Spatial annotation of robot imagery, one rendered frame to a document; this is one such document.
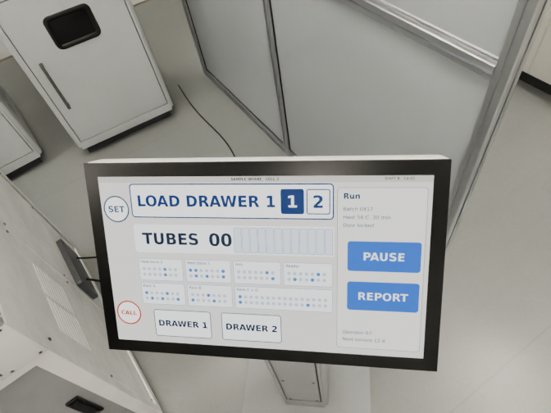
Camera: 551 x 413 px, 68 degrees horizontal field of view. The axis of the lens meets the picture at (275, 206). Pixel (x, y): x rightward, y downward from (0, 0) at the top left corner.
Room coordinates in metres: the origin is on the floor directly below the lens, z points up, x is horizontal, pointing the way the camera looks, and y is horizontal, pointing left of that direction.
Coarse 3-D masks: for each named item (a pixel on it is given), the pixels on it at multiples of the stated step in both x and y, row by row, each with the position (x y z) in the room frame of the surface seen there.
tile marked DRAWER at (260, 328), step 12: (228, 312) 0.26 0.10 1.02; (228, 324) 0.25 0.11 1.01; (240, 324) 0.25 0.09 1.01; (252, 324) 0.24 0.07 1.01; (264, 324) 0.24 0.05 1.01; (276, 324) 0.23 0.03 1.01; (228, 336) 0.24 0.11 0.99; (240, 336) 0.23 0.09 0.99; (252, 336) 0.23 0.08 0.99; (264, 336) 0.23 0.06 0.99; (276, 336) 0.22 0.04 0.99
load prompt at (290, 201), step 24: (144, 192) 0.41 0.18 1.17; (168, 192) 0.40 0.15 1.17; (192, 192) 0.39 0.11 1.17; (216, 192) 0.38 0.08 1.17; (240, 192) 0.37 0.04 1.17; (264, 192) 0.36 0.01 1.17; (288, 192) 0.35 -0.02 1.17; (312, 192) 0.35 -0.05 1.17; (144, 216) 0.39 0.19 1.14; (168, 216) 0.38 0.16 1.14; (192, 216) 0.37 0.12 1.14; (216, 216) 0.36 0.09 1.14; (240, 216) 0.35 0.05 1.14; (264, 216) 0.34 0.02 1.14; (288, 216) 0.33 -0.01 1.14; (312, 216) 0.32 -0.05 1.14
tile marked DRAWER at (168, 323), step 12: (156, 312) 0.29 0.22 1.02; (168, 312) 0.29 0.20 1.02; (180, 312) 0.28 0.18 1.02; (192, 312) 0.28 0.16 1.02; (204, 312) 0.27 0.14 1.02; (156, 324) 0.28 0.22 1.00; (168, 324) 0.27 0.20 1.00; (180, 324) 0.27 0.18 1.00; (192, 324) 0.26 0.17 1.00; (204, 324) 0.26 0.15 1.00; (168, 336) 0.26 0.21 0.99; (180, 336) 0.26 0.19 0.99; (192, 336) 0.25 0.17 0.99; (204, 336) 0.25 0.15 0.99
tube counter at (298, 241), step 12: (216, 228) 0.35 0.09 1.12; (228, 228) 0.35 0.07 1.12; (240, 228) 0.34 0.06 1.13; (252, 228) 0.34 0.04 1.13; (264, 228) 0.33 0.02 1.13; (276, 228) 0.33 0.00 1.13; (288, 228) 0.32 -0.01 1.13; (300, 228) 0.32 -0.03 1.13; (312, 228) 0.31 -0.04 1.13; (324, 228) 0.31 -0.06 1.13; (216, 240) 0.34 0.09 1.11; (228, 240) 0.33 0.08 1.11; (240, 240) 0.33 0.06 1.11; (252, 240) 0.32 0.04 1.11; (264, 240) 0.32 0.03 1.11; (276, 240) 0.32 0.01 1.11; (288, 240) 0.31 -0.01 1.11; (300, 240) 0.31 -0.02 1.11; (312, 240) 0.30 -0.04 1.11; (324, 240) 0.30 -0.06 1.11; (216, 252) 0.33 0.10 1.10; (228, 252) 0.32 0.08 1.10; (240, 252) 0.32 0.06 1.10; (252, 252) 0.31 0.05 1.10; (264, 252) 0.31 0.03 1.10; (276, 252) 0.30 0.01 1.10; (288, 252) 0.30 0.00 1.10; (300, 252) 0.30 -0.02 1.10; (312, 252) 0.29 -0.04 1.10; (324, 252) 0.29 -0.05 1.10
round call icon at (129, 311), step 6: (120, 300) 0.32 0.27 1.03; (126, 300) 0.32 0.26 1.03; (132, 300) 0.31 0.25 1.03; (138, 300) 0.31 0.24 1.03; (120, 306) 0.31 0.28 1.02; (126, 306) 0.31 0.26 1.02; (132, 306) 0.31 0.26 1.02; (138, 306) 0.30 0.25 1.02; (120, 312) 0.30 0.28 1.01; (126, 312) 0.30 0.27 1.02; (132, 312) 0.30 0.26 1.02; (138, 312) 0.30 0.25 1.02; (120, 318) 0.30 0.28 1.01; (126, 318) 0.30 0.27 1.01; (132, 318) 0.29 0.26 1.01; (138, 318) 0.29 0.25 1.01; (132, 324) 0.29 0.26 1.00; (138, 324) 0.28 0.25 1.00
